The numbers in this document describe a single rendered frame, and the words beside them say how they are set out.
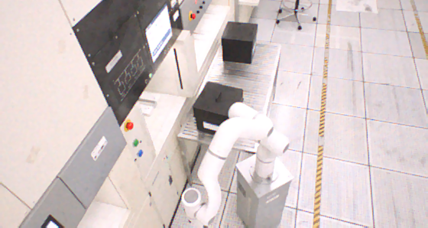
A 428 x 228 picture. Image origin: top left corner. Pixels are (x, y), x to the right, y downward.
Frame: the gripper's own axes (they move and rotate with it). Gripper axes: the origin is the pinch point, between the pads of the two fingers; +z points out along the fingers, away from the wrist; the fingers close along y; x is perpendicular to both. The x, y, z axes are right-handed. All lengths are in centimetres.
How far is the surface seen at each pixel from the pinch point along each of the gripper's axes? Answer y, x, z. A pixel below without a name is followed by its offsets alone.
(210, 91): 59, -76, 0
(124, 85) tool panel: 54, -14, -55
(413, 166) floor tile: -82, -191, 101
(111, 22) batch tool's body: 57, -20, -84
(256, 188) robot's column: -5, -46, 25
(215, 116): 42, -62, 4
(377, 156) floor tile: -54, -182, 101
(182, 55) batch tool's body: 78, -71, -26
